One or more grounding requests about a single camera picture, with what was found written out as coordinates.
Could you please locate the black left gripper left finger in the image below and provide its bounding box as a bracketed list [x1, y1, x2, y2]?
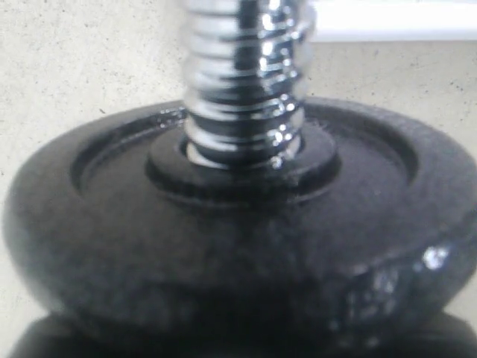
[7, 315, 209, 358]

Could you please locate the white rectangular tray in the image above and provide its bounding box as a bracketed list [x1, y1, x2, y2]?
[312, 1, 476, 43]

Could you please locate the black weight plate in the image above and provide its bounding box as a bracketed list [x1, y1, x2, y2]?
[4, 98, 476, 345]

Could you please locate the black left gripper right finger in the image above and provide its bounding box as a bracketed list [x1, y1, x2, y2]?
[410, 313, 476, 358]

